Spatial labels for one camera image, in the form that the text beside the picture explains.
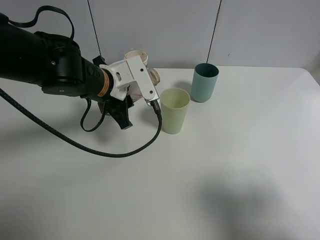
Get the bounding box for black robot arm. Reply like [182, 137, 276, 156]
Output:
[0, 14, 133, 130]

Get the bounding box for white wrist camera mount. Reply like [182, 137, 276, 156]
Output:
[99, 56, 147, 101]

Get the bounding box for teal plastic cup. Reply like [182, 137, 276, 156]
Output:
[190, 63, 219, 103]

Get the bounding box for thin black cable loop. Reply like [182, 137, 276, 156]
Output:
[80, 96, 111, 133]

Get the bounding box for blue sleeved paper cup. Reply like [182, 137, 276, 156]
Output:
[124, 50, 149, 66]

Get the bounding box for clear plastic drink bottle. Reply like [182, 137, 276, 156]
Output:
[127, 68, 160, 109]

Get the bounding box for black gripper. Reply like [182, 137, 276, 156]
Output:
[92, 56, 133, 130]

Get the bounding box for pale yellow plastic cup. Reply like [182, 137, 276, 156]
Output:
[160, 88, 191, 135]

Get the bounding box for black braided cable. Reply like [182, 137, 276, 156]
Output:
[0, 87, 163, 159]

